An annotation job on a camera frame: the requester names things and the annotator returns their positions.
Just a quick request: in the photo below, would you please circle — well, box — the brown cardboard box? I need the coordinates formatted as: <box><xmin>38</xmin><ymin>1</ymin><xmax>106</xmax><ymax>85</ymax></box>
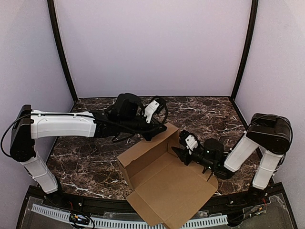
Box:
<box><xmin>117</xmin><ymin>123</ymin><xmax>218</xmax><ymax>229</ymax></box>

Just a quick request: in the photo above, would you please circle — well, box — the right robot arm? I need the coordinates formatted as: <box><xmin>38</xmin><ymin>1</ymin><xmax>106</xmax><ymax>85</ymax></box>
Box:
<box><xmin>172</xmin><ymin>113</ymin><xmax>293</xmax><ymax>190</ymax></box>

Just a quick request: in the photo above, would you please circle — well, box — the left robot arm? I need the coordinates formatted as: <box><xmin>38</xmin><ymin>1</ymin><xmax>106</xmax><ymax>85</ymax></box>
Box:
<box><xmin>1</xmin><ymin>93</ymin><xmax>168</xmax><ymax>194</ymax></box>

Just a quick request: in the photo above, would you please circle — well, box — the small electronics board right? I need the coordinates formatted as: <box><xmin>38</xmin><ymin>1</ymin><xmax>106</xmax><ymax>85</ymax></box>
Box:
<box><xmin>248</xmin><ymin>207</ymin><xmax>267</xmax><ymax>218</ymax></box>

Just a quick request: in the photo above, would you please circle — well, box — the small electronics board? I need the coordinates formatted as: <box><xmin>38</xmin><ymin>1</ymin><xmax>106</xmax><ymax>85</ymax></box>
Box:
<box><xmin>69</xmin><ymin>213</ymin><xmax>90</xmax><ymax>225</ymax></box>
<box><xmin>248</xmin><ymin>207</ymin><xmax>267</xmax><ymax>218</ymax></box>

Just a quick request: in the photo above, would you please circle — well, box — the small electronics board left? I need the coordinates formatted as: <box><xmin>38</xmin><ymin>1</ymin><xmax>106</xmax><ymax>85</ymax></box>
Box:
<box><xmin>69</xmin><ymin>213</ymin><xmax>90</xmax><ymax>225</ymax></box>

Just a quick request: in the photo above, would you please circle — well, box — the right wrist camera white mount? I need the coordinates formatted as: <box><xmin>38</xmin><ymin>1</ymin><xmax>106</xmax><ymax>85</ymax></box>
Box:
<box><xmin>185</xmin><ymin>134</ymin><xmax>198</xmax><ymax>154</ymax></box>

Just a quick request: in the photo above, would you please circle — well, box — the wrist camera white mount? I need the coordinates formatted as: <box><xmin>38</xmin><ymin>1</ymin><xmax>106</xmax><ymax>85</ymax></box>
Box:
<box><xmin>144</xmin><ymin>96</ymin><xmax>166</xmax><ymax>124</ymax></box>
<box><xmin>185</xmin><ymin>134</ymin><xmax>198</xmax><ymax>154</ymax></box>

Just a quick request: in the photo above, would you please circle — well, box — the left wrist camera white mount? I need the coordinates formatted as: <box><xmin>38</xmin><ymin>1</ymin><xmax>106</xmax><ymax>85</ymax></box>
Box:
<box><xmin>144</xmin><ymin>96</ymin><xmax>166</xmax><ymax>124</ymax></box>

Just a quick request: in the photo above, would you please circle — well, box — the black front rail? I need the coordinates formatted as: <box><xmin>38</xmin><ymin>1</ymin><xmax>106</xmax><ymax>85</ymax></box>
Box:
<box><xmin>28</xmin><ymin>181</ymin><xmax>284</xmax><ymax>217</ymax></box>

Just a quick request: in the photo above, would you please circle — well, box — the white slotted cable duct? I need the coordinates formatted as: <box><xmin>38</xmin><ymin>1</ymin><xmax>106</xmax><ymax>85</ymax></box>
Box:
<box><xmin>31</xmin><ymin>204</ymin><xmax>228</xmax><ymax>229</ymax></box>

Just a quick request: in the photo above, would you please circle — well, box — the left black frame post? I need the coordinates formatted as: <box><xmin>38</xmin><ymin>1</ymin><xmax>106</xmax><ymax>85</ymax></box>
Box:
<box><xmin>47</xmin><ymin>0</ymin><xmax>78</xmax><ymax>104</ymax></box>

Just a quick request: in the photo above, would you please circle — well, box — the black frame post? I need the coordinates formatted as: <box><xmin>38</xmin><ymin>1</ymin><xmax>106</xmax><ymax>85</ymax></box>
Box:
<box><xmin>47</xmin><ymin>0</ymin><xmax>78</xmax><ymax>104</ymax></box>
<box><xmin>230</xmin><ymin>0</ymin><xmax>259</xmax><ymax>101</ymax></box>

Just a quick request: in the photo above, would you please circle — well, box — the right black frame post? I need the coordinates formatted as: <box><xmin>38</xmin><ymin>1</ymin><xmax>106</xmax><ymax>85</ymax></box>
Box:
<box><xmin>230</xmin><ymin>0</ymin><xmax>259</xmax><ymax>101</ymax></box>

